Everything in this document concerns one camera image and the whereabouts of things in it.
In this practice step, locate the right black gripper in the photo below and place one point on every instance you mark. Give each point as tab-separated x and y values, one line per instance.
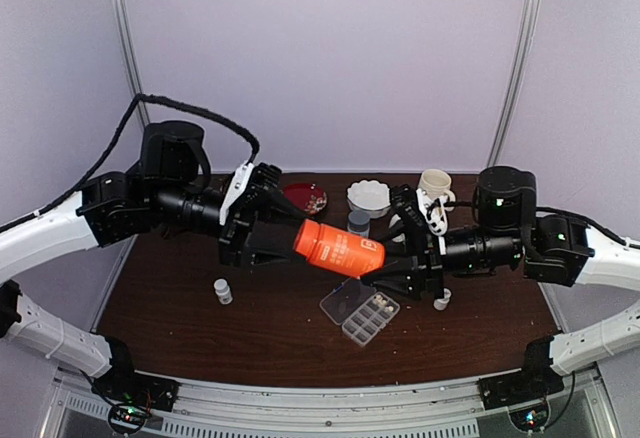
430	264

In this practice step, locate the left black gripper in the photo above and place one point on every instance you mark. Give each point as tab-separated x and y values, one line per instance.
234	237

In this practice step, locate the orange pill bottle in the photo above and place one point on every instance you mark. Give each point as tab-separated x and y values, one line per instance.
337	250

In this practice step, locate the small white bottle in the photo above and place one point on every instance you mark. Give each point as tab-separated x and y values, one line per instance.
223	291
440	304

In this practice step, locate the clear plastic pill organizer box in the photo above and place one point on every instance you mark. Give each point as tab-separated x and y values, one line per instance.
360	311

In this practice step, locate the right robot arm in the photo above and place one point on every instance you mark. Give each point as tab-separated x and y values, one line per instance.
550	245

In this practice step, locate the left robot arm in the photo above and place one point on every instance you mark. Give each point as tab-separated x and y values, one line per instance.
169	184

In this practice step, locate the floral mug yellow inside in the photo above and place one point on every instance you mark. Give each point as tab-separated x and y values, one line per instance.
400	238

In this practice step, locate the red floral plate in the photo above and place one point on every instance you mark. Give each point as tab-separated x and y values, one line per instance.
308	197

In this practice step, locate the grey cap supplement bottle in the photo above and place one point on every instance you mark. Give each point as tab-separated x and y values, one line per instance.
358	222

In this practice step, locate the white scalloped bowl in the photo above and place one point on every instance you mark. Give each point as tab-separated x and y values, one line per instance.
370	197

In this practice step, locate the cream ribbed mug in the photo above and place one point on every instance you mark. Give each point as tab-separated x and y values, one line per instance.
435	183

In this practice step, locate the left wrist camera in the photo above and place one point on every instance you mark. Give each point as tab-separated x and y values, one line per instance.
250	188

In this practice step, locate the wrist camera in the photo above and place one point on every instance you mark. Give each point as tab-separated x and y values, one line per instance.
250	188
432	209

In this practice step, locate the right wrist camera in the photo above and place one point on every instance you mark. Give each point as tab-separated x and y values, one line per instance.
432	209

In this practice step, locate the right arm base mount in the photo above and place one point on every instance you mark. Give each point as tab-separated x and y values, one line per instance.
518	387

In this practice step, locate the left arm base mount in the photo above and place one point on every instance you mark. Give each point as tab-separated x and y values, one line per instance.
144	391

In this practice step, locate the right aluminium frame post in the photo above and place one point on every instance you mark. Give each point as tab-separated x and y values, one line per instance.
525	38

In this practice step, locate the aluminium frame post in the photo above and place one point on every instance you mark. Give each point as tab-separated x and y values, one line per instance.
132	73
525	38

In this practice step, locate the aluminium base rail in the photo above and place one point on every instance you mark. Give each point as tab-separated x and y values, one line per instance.
448	408

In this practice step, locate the left aluminium frame post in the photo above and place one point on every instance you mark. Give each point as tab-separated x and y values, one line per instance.
132	73

